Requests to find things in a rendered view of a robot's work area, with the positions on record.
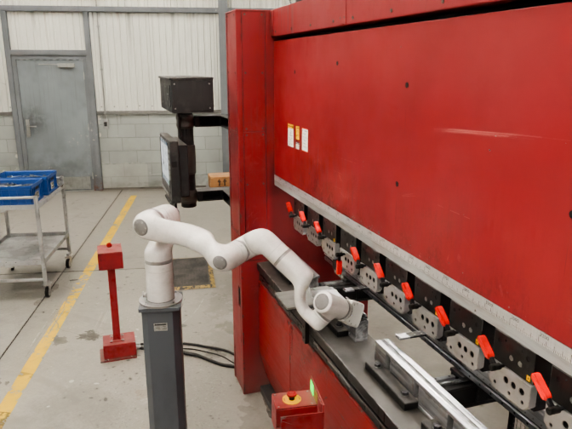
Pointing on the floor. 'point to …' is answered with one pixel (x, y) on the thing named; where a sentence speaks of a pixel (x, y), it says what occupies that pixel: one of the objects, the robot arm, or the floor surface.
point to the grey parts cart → (34, 240)
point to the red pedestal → (112, 350)
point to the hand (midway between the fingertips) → (362, 317)
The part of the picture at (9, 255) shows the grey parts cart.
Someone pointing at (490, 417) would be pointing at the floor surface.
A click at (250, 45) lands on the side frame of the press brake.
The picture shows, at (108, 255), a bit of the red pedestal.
